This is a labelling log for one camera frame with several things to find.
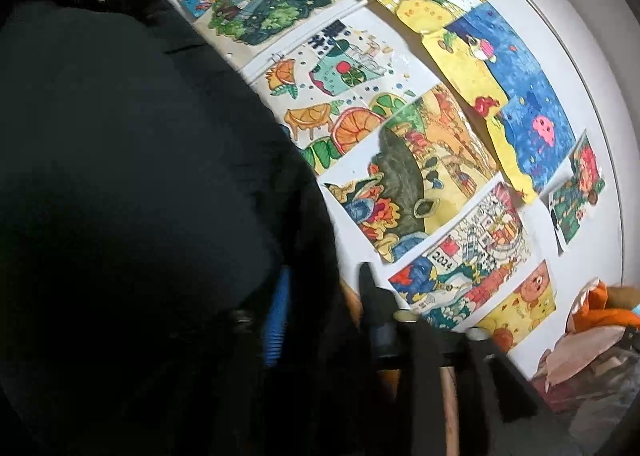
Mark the white wall cable duct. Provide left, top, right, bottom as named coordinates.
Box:
left=455, top=0, right=626, bottom=217

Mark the black jacket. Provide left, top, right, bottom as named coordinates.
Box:
left=0, top=0, right=381, bottom=456

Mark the clear plastic bag of clothes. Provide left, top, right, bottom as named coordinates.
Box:
left=530, top=326, right=640, bottom=452

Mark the wooden bed frame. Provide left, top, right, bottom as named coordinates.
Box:
left=340, top=281, right=461, bottom=456

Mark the orange cloth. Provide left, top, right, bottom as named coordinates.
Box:
left=567, top=278, right=640, bottom=334

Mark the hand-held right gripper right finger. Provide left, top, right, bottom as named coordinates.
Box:
left=358, top=262, right=576, bottom=456

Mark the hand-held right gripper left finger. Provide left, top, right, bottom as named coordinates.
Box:
left=262, top=267, right=295, bottom=369

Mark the group of colourful wall drawings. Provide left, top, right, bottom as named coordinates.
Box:
left=172, top=0, right=608, bottom=354

